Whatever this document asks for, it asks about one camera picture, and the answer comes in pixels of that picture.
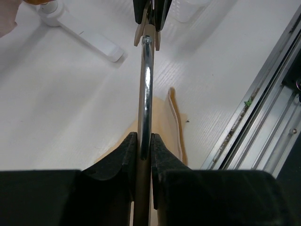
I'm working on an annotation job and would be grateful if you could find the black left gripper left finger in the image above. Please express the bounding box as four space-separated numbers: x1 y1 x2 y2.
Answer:
0 132 137 226

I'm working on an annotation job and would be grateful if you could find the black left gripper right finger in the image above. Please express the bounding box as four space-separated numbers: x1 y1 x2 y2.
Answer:
150 134 296 226

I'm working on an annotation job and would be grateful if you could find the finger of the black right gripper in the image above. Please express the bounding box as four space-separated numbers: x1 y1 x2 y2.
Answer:
153 0 172 31
133 0 147 24

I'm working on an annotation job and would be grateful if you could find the beige clip hanger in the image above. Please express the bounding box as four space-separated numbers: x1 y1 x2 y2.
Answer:
133 0 156 226

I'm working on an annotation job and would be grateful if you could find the brown underwear on rack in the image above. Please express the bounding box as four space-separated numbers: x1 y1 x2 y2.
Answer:
24 0 53 6

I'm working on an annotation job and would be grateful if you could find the pink underwear on rack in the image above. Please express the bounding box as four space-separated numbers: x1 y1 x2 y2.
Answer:
0 0 22 37

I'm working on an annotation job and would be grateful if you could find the clear plastic basket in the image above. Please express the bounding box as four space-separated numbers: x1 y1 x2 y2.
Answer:
169 0 211 23

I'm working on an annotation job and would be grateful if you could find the white clothes rack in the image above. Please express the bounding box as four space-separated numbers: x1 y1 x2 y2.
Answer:
37 0 124 62

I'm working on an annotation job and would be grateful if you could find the aluminium mounting rail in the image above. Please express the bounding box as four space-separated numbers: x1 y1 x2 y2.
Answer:
201 10 301 177

